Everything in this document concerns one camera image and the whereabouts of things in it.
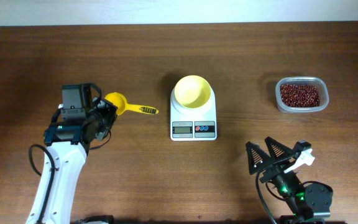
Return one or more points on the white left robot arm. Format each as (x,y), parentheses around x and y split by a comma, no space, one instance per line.
(83,116)

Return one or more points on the clear plastic bean container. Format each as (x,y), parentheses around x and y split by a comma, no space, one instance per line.
(317,82)

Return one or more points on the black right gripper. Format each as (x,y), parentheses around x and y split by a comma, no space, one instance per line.
(276,168)

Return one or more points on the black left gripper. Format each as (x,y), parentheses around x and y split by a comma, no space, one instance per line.
(102,106)

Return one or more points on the white digital kitchen scale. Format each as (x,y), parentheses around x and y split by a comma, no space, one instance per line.
(193,124)

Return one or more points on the red beans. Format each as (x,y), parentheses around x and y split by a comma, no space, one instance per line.
(299,96)

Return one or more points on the pale yellow bowl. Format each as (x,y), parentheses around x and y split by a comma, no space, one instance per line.
(192,91)

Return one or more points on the yellow measuring scoop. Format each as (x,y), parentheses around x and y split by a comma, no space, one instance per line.
(120,101)

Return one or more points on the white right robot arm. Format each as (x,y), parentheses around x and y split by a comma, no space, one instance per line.
(308,201)

